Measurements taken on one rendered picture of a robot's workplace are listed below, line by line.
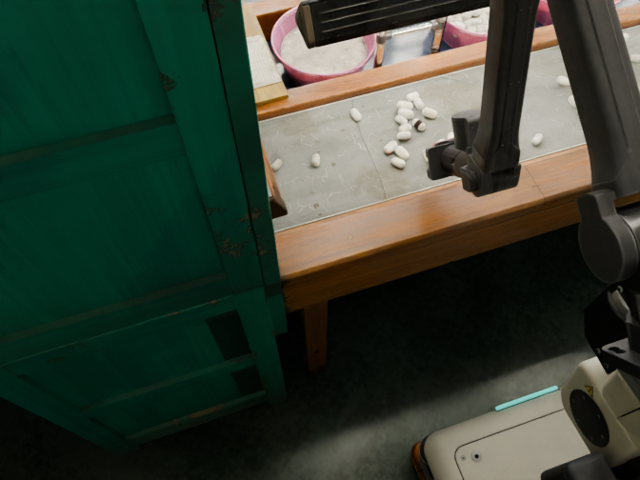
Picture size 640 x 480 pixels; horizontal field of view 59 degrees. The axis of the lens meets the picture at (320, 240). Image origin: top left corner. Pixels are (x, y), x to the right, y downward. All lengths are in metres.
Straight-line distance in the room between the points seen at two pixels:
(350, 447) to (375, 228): 0.82
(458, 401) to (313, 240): 0.89
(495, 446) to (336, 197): 0.75
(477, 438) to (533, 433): 0.14
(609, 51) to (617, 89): 0.04
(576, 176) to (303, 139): 0.60
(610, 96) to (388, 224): 0.61
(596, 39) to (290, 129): 0.82
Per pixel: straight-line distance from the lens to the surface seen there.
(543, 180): 1.31
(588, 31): 0.67
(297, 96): 1.37
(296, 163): 1.28
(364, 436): 1.79
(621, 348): 0.71
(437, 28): 1.46
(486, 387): 1.89
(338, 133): 1.33
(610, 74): 0.67
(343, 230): 1.15
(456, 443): 1.54
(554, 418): 1.63
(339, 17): 1.07
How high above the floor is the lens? 1.76
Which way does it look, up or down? 61 degrees down
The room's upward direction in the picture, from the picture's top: straight up
